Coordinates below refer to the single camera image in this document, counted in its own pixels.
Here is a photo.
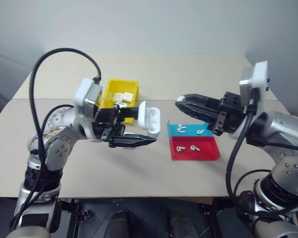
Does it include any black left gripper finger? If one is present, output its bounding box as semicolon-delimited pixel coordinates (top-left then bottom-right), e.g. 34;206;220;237
118;106;140;119
108;134;157;149

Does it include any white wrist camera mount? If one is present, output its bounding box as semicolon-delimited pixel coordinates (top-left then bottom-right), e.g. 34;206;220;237
73;77;104;144
239;60;270;139

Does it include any blue plastic tray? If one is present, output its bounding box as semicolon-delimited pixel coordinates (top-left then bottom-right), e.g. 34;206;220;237
166;120;216;138

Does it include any black base frame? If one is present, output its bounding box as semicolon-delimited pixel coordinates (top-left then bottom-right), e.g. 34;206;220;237
62;197;239;238

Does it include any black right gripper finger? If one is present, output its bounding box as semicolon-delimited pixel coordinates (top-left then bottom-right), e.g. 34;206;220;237
176;93;223;107
174;101;221;124

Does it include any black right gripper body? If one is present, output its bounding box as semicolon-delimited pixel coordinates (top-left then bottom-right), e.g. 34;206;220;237
208;91;247;136

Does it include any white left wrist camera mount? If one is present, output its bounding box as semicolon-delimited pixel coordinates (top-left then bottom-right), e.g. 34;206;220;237
73;77;104;144

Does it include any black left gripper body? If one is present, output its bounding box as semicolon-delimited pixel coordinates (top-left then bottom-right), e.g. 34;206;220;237
91;105;126;147

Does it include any dark rounded shape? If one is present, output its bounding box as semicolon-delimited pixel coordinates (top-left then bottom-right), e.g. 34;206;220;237
169;209;193;238

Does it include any red plastic tray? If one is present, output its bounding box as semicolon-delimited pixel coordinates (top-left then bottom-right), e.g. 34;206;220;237
169;135;221;162

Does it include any yellow plastic bin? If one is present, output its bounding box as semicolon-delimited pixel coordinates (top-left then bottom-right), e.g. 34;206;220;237
97;78;141;124

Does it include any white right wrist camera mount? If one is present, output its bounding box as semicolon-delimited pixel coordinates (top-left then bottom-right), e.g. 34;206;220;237
239;60;270;139

